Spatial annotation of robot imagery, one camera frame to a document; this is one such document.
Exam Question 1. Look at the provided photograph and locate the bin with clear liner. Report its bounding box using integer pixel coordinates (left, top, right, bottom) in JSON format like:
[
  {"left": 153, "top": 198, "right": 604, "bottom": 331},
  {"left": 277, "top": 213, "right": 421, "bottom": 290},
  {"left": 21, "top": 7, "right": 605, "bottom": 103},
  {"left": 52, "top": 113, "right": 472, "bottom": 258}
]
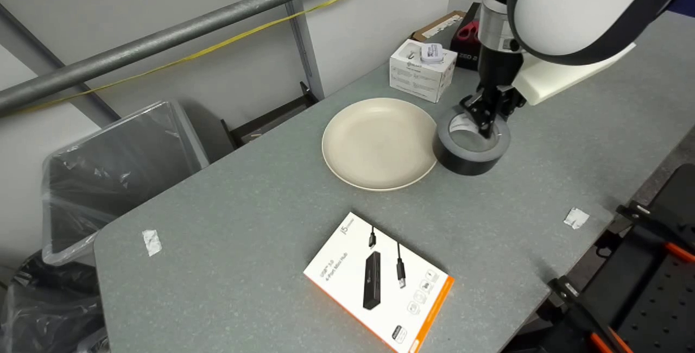
[{"left": 41, "top": 100, "right": 211, "bottom": 267}]

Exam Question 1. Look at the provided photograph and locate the brown cardboard box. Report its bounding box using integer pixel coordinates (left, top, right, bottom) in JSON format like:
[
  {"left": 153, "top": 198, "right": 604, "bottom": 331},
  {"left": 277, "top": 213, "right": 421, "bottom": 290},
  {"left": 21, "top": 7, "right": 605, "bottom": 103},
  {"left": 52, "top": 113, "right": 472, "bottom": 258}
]
[{"left": 411, "top": 10, "right": 468, "bottom": 45}]

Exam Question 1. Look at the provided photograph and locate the cream plate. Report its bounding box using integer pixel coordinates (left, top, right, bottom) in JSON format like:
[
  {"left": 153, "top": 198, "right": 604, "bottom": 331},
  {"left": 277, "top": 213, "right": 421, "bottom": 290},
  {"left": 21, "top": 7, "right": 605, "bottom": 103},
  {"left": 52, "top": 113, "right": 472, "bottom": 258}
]
[{"left": 321, "top": 97, "right": 439, "bottom": 191}]

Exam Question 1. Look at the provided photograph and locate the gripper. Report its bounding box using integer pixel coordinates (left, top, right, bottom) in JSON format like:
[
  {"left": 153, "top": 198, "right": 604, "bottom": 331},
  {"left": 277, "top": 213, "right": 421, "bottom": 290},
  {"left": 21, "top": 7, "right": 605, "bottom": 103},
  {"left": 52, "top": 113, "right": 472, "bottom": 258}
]
[{"left": 460, "top": 48, "right": 527, "bottom": 140}]

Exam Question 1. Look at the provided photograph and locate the black box with red print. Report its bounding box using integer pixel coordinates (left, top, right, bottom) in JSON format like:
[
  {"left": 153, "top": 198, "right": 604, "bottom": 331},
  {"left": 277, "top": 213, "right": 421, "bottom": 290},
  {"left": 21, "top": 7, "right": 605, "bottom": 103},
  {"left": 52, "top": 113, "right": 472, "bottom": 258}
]
[{"left": 449, "top": 2, "right": 482, "bottom": 72}]

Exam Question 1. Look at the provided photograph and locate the black clamp with orange handle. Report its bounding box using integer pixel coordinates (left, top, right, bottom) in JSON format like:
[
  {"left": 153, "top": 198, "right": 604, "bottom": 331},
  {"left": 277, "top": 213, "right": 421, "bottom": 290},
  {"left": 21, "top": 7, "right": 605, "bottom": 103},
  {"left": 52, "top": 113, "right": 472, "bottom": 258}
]
[
  {"left": 547, "top": 276, "right": 637, "bottom": 353},
  {"left": 615, "top": 200, "right": 695, "bottom": 264}
]

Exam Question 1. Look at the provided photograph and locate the grey tape roll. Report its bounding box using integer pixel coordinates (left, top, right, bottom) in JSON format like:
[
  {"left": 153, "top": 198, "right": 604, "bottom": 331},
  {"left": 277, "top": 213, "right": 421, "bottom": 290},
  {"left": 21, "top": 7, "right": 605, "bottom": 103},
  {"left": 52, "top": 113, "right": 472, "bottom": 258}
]
[{"left": 432, "top": 105, "right": 513, "bottom": 176}]

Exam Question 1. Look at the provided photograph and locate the small white grey device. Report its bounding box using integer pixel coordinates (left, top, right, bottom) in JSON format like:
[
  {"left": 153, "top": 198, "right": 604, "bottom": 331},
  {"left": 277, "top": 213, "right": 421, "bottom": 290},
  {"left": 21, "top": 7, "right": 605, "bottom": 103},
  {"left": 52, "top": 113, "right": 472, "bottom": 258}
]
[{"left": 420, "top": 43, "right": 445, "bottom": 65}]

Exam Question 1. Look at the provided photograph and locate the black partition foot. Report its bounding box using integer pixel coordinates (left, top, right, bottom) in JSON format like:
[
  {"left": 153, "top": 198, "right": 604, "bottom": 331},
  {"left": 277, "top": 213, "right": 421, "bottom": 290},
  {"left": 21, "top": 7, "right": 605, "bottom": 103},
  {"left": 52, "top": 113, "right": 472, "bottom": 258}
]
[{"left": 219, "top": 81, "right": 319, "bottom": 148}]

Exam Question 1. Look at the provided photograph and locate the white cardboard box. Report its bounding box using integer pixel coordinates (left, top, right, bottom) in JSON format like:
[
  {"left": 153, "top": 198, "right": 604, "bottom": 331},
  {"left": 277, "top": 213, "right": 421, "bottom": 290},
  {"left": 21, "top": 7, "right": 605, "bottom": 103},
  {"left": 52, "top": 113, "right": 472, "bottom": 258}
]
[{"left": 389, "top": 39, "right": 457, "bottom": 104}]

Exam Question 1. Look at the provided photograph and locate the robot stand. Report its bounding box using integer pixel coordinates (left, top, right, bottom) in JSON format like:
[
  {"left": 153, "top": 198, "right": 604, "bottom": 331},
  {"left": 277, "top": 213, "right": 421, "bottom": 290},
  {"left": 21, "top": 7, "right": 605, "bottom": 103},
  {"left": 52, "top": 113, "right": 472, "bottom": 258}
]
[{"left": 543, "top": 162, "right": 695, "bottom": 353}]

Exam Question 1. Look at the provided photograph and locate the crumpled clear tape piece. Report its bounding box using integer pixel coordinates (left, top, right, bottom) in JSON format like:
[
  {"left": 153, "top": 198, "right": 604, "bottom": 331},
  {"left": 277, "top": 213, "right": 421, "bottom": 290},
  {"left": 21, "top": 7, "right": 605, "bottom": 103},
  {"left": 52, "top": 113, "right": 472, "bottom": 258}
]
[
  {"left": 142, "top": 229, "right": 163, "bottom": 257},
  {"left": 563, "top": 207, "right": 590, "bottom": 230}
]

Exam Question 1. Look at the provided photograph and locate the yellow strap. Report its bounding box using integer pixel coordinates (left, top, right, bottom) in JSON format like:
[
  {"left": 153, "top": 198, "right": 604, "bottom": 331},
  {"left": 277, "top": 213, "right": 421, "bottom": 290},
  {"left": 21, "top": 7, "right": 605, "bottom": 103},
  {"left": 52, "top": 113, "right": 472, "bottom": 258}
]
[{"left": 16, "top": 0, "right": 416, "bottom": 115}]

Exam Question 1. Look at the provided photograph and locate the white and orange product box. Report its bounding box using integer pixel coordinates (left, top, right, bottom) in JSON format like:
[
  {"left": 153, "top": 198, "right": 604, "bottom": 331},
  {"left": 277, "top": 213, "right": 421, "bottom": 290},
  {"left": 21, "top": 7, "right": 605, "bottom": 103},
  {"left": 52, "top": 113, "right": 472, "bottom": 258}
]
[{"left": 302, "top": 211, "right": 455, "bottom": 353}]

